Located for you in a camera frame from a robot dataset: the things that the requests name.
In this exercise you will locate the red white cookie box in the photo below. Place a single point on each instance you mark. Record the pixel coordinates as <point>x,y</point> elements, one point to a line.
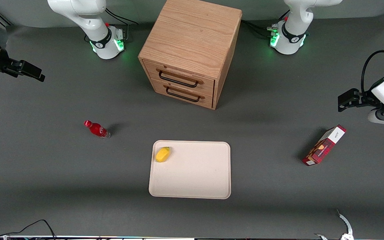
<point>323,146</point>

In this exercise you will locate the yellow lemon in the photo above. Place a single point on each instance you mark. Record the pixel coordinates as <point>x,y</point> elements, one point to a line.
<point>163,154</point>

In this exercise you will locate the beige plastic tray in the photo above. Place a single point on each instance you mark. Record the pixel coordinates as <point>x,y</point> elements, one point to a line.
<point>192,173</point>

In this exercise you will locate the wooden drawer cabinet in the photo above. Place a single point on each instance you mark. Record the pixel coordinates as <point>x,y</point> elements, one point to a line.
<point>192,33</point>

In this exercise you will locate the red coke bottle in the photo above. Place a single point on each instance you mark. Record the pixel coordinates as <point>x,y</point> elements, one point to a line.
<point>97,129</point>

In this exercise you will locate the wooden drawer front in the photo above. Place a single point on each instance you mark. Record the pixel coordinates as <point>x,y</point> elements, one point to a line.
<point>208,101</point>
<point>208,87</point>

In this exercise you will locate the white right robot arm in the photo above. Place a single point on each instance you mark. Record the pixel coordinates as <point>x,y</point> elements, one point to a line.
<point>88,20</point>

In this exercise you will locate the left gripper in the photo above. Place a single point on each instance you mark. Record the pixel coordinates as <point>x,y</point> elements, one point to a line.
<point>364,99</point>

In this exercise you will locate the white curved plastic strip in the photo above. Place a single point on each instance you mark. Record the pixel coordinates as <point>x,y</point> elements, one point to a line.
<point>346,223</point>

